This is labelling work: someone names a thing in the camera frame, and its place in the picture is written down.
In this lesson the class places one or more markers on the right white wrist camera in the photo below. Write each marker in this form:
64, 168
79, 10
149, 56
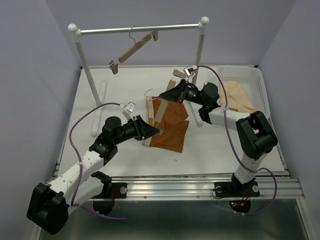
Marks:
190, 72

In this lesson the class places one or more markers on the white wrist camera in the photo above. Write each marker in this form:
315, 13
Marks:
190, 72
128, 109

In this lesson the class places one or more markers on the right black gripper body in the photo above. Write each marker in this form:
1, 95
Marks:
192, 94

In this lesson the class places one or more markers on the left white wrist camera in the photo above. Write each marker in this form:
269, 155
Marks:
128, 109

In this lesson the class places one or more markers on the beige underwear in basket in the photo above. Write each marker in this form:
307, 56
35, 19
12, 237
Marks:
237, 99

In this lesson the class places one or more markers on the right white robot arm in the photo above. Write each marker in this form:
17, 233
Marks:
255, 134

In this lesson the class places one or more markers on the brown underwear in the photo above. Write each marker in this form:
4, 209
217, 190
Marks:
173, 124

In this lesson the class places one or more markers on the wooden clip hanger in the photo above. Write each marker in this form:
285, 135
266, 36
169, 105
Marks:
113, 65
155, 120

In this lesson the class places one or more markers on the white plastic basket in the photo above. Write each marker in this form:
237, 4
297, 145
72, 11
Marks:
252, 81

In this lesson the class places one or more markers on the aluminium mounting rail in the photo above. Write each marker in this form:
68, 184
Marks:
176, 189

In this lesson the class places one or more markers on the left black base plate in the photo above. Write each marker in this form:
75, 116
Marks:
105, 201

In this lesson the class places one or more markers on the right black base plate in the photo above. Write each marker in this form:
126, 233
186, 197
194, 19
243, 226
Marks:
239, 195

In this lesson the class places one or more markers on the white metal clothes rack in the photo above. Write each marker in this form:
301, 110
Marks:
138, 32

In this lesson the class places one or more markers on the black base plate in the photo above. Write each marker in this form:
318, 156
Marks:
105, 201
239, 195

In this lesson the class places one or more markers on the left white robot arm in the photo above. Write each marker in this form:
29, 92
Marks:
51, 204

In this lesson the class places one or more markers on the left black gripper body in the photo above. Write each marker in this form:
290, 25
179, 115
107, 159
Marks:
128, 131

